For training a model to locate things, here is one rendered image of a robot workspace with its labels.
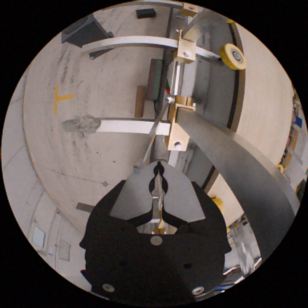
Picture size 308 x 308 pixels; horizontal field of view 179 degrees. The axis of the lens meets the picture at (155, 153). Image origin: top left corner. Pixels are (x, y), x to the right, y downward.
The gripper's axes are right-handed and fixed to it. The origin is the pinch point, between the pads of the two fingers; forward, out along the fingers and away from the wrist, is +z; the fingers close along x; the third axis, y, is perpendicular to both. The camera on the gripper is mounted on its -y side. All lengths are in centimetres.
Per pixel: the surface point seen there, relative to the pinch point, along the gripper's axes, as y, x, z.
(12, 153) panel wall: 15, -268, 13
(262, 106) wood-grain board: -12.3, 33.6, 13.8
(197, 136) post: -2.4, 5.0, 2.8
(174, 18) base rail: -52, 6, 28
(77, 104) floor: -14, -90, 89
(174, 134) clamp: 0.9, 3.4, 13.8
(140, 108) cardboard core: 0, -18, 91
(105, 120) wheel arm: -3.0, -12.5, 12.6
